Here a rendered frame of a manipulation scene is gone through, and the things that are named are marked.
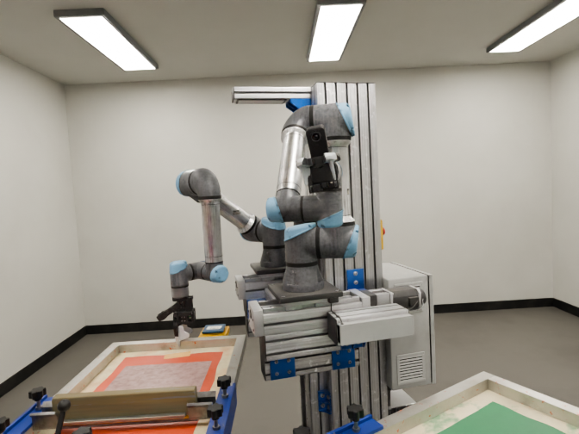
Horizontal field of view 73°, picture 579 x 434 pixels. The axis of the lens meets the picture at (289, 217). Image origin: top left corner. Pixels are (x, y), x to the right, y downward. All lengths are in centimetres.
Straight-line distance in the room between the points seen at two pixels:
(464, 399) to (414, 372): 48
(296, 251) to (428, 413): 62
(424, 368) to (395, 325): 48
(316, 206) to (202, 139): 389
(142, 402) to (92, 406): 14
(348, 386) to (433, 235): 359
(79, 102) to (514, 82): 520
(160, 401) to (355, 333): 62
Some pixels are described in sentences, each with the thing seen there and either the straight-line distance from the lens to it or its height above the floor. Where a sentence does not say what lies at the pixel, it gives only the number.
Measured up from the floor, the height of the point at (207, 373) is 95.
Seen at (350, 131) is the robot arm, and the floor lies 180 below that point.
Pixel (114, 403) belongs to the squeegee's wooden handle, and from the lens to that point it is 134.
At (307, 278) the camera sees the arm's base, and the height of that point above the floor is 130.
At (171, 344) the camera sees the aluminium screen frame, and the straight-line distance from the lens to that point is 186.
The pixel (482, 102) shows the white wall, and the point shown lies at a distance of 547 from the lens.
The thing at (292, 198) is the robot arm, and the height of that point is 159.
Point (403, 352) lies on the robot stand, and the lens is 179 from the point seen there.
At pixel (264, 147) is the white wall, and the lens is 481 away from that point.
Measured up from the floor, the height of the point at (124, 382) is 96.
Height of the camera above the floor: 161
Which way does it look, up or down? 4 degrees down
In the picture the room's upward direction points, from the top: 3 degrees counter-clockwise
